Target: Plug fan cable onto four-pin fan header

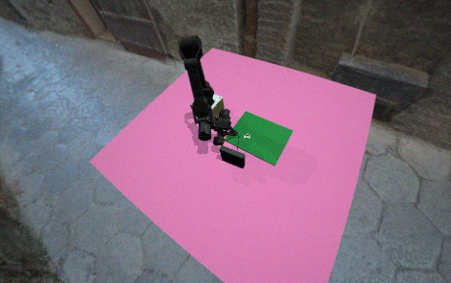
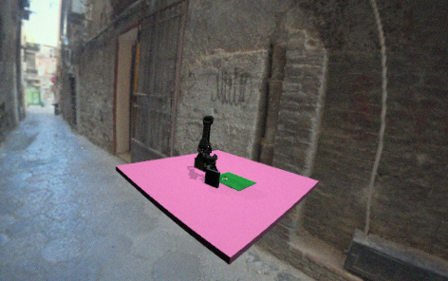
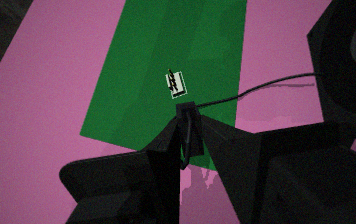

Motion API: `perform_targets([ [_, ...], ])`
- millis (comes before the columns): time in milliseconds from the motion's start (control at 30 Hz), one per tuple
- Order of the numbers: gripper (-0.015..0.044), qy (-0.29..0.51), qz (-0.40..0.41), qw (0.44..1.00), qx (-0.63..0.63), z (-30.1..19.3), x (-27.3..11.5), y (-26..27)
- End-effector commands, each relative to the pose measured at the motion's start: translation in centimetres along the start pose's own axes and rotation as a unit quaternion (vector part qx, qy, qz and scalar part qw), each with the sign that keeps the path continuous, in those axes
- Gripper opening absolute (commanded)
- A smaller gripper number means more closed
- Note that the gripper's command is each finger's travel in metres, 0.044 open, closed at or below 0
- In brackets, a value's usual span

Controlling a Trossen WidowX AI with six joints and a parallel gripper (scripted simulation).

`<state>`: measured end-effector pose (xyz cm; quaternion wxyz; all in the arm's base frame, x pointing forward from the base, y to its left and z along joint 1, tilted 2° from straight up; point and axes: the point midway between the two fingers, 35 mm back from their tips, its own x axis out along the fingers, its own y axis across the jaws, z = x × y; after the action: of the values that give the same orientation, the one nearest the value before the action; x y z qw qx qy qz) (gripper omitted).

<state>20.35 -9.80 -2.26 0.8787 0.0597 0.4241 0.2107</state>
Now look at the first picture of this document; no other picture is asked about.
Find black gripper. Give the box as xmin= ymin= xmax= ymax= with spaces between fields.
xmin=211 ymin=109 xmax=234 ymax=146

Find black cable with plug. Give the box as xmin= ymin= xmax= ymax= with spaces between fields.
xmin=228 ymin=129 xmax=239 ymax=136

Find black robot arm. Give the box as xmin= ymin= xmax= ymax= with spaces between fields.
xmin=179 ymin=35 xmax=231 ymax=141

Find black cooling fan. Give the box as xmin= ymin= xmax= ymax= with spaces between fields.
xmin=219 ymin=145 xmax=246 ymax=169

